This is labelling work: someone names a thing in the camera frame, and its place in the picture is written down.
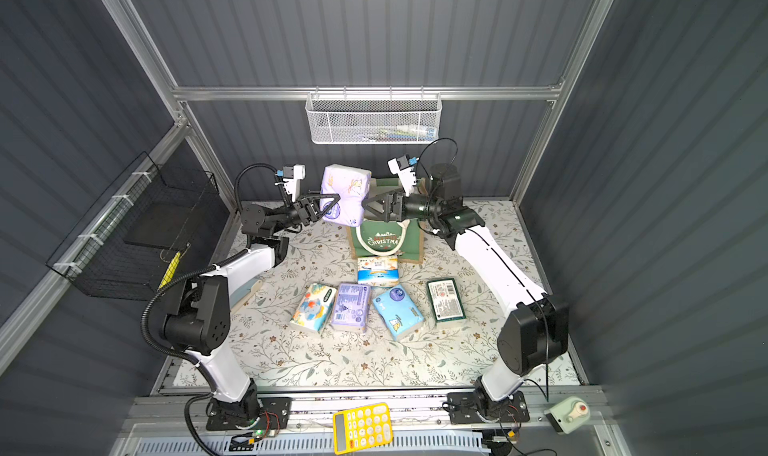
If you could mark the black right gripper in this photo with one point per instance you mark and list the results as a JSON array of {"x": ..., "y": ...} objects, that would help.
[{"x": 398, "y": 204}]

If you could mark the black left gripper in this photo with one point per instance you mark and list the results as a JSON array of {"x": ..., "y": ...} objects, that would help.
[{"x": 303, "y": 210}]

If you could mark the lavender cartoon tissue pack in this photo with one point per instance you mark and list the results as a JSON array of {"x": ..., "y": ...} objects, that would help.
[{"x": 352, "y": 185}]

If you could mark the green Christmas burlap tote bag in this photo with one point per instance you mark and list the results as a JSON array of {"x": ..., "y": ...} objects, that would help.
[{"x": 377, "y": 238}]

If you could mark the blue cartoon tissue pack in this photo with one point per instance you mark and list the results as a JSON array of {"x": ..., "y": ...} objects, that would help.
[{"x": 399, "y": 312}]

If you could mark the green white tissue pack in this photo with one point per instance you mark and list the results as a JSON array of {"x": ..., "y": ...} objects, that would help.
[{"x": 445, "y": 301}]

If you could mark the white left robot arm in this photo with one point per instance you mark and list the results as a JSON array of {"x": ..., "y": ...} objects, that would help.
[{"x": 190, "y": 317}]

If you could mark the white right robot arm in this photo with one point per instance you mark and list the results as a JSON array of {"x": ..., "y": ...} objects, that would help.
[{"x": 536, "y": 324}]

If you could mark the orange blue tissue pack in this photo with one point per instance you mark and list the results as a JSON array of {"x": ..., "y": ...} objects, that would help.
[{"x": 378, "y": 271}]

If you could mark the purple tissue pack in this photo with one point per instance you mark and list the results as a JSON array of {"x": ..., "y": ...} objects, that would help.
[{"x": 351, "y": 308}]

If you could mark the colourful white tissue pack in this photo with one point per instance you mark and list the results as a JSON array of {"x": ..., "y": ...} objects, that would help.
[{"x": 314, "y": 308}]

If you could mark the yellow tag in basket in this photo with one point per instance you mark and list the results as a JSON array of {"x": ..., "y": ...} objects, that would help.
[{"x": 170, "y": 270}]

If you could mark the yellow calculator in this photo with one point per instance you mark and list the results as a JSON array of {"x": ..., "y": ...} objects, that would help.
[{"x": 362, "y": 428}]

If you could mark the mint green timer device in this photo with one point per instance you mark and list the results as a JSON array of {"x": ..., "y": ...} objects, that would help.
[{"x": 569, "y": 414}]

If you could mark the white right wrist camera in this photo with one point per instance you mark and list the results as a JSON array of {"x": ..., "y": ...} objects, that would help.
[{"x": 405, "y": 168}]

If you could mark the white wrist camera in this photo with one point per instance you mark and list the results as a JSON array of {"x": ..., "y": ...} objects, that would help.
[
  {"x": 289, "y": 178},
  {"x": 405, "y": 168}
]

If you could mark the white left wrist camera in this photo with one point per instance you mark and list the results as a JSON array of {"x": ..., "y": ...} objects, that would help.
[{"x": 289, "y": 178}]

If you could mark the white wire wall basket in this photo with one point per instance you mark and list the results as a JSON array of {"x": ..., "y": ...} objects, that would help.
[{"x": 377, "y": 120}]

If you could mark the black wire wall basket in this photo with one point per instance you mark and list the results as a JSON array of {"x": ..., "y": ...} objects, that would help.
[{"x": 124, "y": 251}]

